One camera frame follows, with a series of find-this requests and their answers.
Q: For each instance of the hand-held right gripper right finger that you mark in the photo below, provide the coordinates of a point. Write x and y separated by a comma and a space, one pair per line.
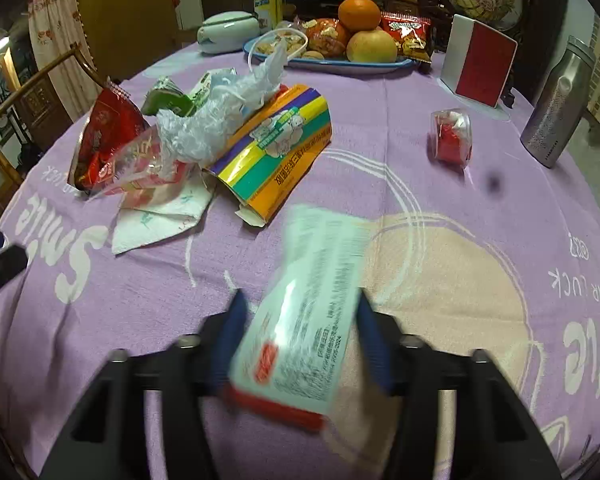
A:
375, 347

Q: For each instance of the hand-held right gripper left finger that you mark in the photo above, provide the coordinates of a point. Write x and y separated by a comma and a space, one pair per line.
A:
230, 345

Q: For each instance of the white red-edged paper packet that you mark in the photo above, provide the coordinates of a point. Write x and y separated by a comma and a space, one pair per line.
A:
305, 300

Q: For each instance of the white tissue paper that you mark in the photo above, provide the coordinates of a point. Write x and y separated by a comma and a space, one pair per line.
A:
150, 220

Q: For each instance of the clear red-printed plastic bag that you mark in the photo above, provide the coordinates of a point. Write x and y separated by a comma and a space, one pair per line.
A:
130, 165

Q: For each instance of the red snack bag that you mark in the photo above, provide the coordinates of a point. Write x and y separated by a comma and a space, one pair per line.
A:
105, 125

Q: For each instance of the colourful striped cardboard box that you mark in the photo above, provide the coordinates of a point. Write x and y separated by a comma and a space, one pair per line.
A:
280, 160

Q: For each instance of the green white carton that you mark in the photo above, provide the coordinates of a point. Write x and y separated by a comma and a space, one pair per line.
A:
167, 100

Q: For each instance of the wooden armchair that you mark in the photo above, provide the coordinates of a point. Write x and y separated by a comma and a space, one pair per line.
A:
35, 105

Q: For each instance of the purple printed tablecloth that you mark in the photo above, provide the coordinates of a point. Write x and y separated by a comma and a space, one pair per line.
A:
405, 200

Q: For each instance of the white floral curtain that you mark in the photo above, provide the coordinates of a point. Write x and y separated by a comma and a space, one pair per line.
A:
55, 35

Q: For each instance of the red candy in clear wrapper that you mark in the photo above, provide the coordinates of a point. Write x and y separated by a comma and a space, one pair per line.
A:
452, 137

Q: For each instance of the blue oval tray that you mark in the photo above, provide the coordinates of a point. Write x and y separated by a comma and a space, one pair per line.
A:
330, 64

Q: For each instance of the apple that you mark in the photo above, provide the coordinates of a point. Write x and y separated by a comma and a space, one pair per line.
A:
371, 47

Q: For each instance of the white and red box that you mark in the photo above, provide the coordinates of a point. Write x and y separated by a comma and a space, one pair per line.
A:
482, 62

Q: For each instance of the pile of walnuts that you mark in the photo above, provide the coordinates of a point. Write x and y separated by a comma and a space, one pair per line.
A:
285, 45

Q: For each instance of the steel thermos bottle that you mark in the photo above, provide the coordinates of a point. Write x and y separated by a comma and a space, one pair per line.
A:
560, 105

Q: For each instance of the white ceramic lidded jar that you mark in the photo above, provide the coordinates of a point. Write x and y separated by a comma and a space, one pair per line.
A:
228, 32

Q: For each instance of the orange-red wrapped snack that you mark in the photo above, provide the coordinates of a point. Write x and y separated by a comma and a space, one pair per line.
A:
325, 35

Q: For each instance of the red snack packet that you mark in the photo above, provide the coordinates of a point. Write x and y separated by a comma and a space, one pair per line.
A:
410, 30

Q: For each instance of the orange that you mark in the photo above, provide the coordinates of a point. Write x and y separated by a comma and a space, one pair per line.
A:
359, 14

